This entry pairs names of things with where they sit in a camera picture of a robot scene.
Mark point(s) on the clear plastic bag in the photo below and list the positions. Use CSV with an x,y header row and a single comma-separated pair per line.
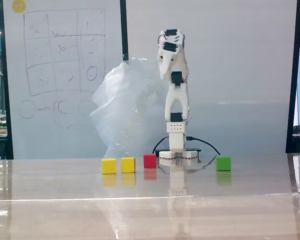
x,y
125,105

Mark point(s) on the green wooden cube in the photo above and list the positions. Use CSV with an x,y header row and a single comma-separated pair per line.
x,y
223,163

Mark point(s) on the black chair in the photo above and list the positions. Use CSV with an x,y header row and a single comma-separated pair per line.
x,y
1,147

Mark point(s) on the black table clamp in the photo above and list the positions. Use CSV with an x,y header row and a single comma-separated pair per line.
x,y
192,150

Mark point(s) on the red wooden cube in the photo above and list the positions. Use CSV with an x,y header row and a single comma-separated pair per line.
x,y
150,161

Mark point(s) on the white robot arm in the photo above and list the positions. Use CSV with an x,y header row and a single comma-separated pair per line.
x,y
175,92

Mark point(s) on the blank white panel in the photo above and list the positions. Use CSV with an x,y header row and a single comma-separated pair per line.
x,y
227,62

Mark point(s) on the yellow round magnet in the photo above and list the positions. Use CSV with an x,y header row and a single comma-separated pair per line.
x,y
19,6

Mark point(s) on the whiteboard with grid drawing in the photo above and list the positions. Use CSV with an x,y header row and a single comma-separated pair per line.
x,y
52,130

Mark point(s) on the yellow wooden cube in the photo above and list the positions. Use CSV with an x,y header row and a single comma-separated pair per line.
x,y
128,165
109,166

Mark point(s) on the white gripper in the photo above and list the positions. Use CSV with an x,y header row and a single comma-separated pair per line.
x,y
165,63

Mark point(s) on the black frame post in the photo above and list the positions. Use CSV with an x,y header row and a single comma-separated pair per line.
x,y
5,75
295,75

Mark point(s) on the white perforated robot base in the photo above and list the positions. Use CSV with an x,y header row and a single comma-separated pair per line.
x,y
190,156

